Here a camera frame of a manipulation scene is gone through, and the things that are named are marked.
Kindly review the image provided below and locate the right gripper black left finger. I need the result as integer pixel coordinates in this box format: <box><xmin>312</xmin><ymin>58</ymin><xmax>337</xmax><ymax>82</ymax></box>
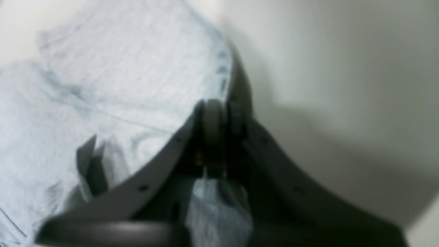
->
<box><xmin>35</xmin><ymin>99</ymin><xmax>224</xmax><ymax>247</ymax></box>

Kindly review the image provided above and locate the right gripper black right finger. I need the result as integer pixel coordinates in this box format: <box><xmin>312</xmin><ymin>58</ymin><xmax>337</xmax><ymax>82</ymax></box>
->
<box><xmin>226</xmin><ymin>47</ymin><xmax>408</xmax><ymax>247</ymax></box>

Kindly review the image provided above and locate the grey T-shirt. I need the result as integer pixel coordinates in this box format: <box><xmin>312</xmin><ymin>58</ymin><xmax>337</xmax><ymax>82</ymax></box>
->
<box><xmin>1</xmin><ymin>0</ymin><xmax>235</xmax><ymax>247</ymax></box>

